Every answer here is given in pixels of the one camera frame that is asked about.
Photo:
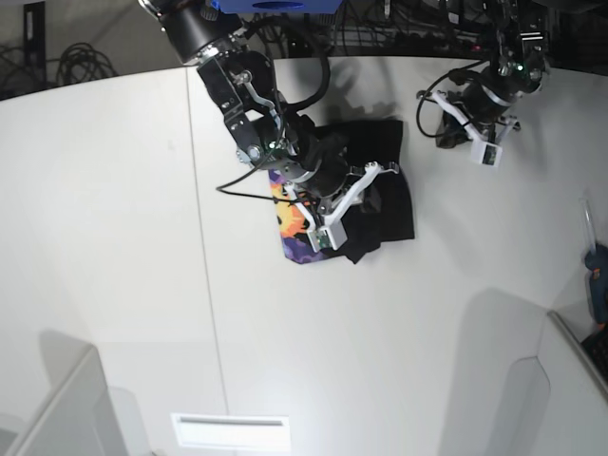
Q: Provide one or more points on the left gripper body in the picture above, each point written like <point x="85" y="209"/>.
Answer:
<point x="517" y="63"/>

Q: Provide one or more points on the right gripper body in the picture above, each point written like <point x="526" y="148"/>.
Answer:
<point x="270" y="134"/>

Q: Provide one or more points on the black T-shirt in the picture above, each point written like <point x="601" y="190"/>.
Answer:
<point x="367" y="227"/>

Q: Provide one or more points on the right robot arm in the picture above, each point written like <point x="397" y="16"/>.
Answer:
<point x="191" y="26"/>

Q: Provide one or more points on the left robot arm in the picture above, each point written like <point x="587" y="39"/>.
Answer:
<point x="513" y="15"/>

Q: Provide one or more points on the blue plastic box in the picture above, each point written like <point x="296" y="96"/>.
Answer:
<point x="287" y="6"/>

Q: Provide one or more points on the blue hot glue gun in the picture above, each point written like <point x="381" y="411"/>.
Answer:
<point x="595" y="262"/>

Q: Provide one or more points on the black keyboard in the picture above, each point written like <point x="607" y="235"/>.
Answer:
<point x="596" y="346"/>

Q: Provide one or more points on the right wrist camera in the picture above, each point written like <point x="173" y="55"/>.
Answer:
<point x="324" y="214"/>

